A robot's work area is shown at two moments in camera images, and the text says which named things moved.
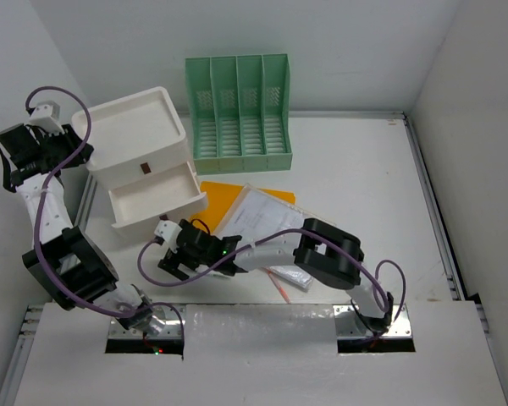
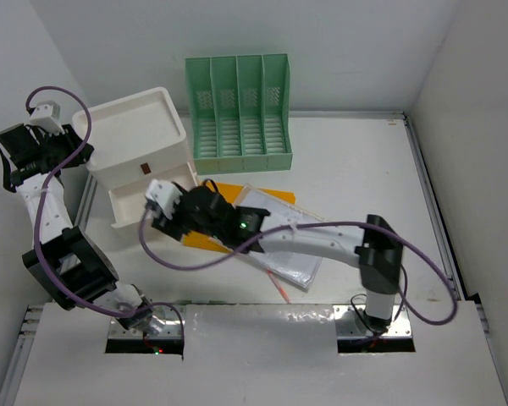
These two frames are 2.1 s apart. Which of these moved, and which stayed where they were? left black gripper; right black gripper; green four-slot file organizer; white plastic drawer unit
Moved: right black gripper
Stayed: white plastic drawer unit; left black gripper; green four-slot file organizer
